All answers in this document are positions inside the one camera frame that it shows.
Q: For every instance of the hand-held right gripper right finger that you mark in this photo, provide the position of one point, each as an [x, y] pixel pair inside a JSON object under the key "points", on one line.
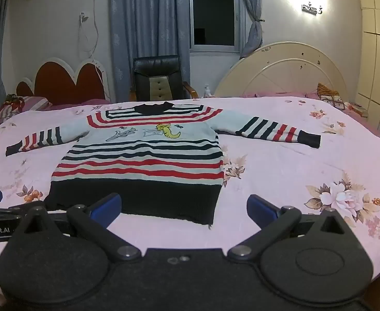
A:
{"points": [[261, 208]]}

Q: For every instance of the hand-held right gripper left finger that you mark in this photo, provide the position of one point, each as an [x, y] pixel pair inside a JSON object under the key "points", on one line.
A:
{"points": [[107, 205]]}

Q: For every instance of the striped knit sweater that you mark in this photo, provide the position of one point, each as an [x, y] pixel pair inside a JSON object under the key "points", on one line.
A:
{"points": [[138, 168]]}

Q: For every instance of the pink floral bed sheet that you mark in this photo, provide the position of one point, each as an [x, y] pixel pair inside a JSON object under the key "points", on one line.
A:
{"points": [[290, 175]]}

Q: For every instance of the striped pink pillow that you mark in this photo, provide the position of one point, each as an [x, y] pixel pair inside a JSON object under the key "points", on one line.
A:
{"points": [[21, 105]]}

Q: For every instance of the white pump bottle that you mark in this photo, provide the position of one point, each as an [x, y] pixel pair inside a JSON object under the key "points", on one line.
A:
{"points": [[207, 91]]}

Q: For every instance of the red scalloped headboard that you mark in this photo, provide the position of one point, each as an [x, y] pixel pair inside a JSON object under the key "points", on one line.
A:
{"points": [[63, 84]]}

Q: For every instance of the cream round headboard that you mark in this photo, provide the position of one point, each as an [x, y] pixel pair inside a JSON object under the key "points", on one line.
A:
{"points": [[274, 77]]}

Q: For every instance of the black leather office chair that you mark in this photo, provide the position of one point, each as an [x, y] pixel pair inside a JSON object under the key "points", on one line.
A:
{"points": [[156, 71]]}

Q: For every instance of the dark sliding window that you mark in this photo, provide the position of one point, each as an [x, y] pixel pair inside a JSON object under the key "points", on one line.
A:
{"points": [[212, 13]]}

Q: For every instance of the metal wall hook rack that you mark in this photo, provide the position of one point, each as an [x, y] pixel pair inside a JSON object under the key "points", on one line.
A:
{"points": [[311, 8]]}

